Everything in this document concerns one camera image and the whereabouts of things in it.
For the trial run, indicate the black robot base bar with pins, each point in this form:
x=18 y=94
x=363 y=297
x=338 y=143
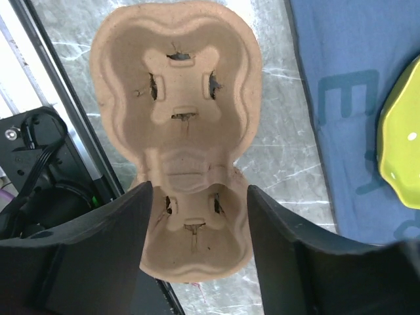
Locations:
x=154 y=297

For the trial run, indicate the blue alphabet placemat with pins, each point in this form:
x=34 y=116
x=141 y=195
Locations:
x=350 y=55

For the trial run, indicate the brown cardboard cup carrier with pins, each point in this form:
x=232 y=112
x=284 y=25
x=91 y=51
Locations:
x=179 y=88

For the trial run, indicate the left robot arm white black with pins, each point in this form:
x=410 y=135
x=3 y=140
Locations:
x=52 y=190

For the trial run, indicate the yellow dotted plate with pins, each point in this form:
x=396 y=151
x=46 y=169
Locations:
x=398 y=137

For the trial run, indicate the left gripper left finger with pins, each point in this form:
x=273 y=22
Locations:
x=88 y=265

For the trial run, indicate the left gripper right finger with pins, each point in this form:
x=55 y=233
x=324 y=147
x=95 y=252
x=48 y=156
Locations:
x=305 y=269

